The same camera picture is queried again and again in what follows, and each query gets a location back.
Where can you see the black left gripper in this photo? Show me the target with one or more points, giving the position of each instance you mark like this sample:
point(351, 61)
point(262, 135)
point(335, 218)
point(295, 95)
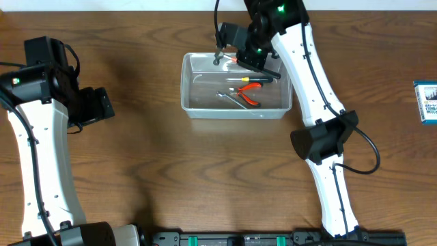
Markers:
point(103, 103)

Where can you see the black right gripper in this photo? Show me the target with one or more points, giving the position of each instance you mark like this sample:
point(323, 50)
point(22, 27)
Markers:
point(257, 68)

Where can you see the black yellow screwdriver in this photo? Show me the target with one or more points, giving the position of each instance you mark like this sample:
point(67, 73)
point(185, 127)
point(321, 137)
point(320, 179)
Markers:
point(263, 79)

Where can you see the small red black hammer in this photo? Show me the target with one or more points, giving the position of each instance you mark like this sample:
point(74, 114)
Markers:
point(219, 54)

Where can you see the red handled pliers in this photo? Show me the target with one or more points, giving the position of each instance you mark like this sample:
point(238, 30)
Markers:
point(240, 91)

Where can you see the clear plastic container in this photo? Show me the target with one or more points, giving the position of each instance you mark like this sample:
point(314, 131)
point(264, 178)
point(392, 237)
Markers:
point(201, 79)

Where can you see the silver offset wrench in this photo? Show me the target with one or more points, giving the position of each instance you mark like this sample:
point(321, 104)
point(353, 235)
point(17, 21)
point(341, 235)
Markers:
point(225, 95)

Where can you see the blue white small box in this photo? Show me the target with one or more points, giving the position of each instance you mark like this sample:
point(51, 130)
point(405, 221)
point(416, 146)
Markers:
point(425, 92)

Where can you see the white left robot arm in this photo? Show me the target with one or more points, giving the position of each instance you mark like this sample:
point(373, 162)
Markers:
point(43, 100)

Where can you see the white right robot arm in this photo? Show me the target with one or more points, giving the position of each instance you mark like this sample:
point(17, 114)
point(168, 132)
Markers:
point(283, 28)

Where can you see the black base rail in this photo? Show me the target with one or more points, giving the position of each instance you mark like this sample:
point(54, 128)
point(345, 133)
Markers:
point(296, 238)

